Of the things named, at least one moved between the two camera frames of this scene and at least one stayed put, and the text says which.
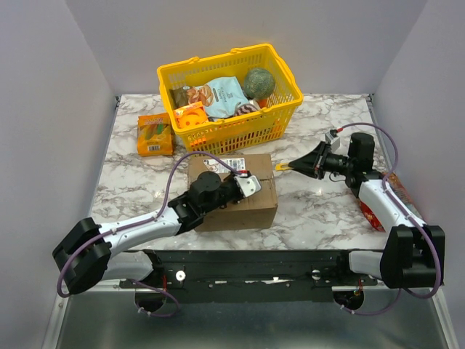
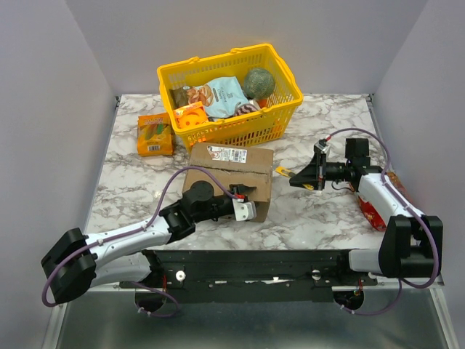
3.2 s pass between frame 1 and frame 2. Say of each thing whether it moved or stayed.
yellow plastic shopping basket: stayed
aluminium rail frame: stayed
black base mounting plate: stayed
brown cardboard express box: moved
